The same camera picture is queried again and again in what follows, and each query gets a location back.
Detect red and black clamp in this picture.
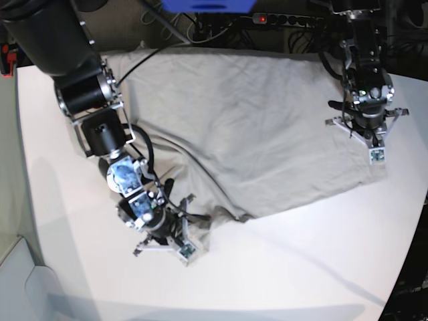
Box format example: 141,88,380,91
1,43,18,78

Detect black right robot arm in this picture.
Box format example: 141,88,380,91
1,1,186,245

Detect beige t-shirt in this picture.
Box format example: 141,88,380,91
105,48,388,267

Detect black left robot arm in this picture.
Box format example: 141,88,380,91
328,1,395,132

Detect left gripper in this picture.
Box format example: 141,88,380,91
328,83,395,134

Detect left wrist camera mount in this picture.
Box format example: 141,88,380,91
325,108,409,165

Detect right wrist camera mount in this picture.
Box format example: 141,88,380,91
133,206,198,265

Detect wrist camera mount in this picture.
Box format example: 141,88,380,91
133,206,198,265
325,108,409,165

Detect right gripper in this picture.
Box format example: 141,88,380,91
116,193,187,241

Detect blue box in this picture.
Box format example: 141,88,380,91
161,0,256,13

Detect black power strip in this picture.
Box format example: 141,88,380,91
251,13,325,28

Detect white cable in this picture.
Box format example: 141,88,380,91
185,19,235,45

